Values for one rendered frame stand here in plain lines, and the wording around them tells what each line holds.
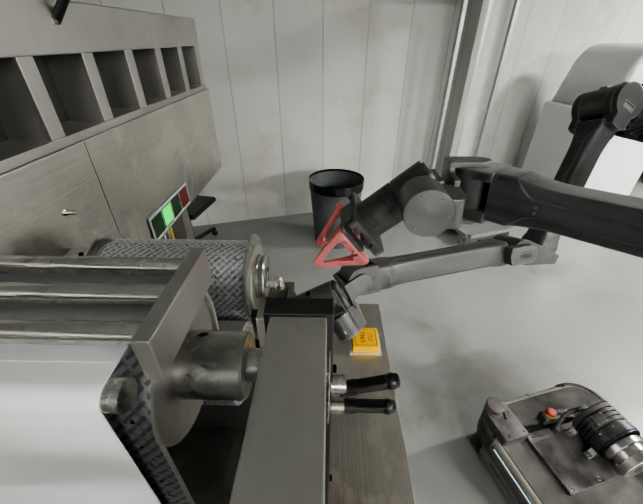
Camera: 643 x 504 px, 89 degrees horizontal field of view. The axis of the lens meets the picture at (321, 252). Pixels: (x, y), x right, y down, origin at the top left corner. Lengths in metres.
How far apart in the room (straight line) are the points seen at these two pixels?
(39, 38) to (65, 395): 0.61
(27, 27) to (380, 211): 0.60
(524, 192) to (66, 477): 0.49
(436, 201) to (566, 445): 1.49
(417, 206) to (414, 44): 3.23
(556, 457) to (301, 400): 1.57
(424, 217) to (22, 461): 0.39
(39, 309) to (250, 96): 2.95
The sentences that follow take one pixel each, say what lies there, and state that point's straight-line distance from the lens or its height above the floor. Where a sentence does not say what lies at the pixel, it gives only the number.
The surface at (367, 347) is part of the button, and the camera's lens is 0.90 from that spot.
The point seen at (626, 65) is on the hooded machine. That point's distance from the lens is 3.88.
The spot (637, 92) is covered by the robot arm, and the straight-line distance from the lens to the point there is 1.02.
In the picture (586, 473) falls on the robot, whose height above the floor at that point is 0.26.
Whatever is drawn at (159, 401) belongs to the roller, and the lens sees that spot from 0.32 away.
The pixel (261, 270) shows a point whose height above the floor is 1.28.
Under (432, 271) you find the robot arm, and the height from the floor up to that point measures 1.18.
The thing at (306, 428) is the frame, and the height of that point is 1.44.
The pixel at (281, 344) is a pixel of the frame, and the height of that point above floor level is 1.44.
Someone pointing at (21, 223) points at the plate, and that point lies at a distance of 0.66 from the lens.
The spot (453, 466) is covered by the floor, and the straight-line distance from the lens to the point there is 1.84.
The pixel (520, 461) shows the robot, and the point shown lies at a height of 0.24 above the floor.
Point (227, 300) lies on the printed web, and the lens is 0.55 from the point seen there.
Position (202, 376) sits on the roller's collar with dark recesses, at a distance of 0.32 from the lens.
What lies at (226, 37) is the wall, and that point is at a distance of 3.14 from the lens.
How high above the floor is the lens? 1.60
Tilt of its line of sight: 33 degrees down
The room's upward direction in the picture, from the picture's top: straight up
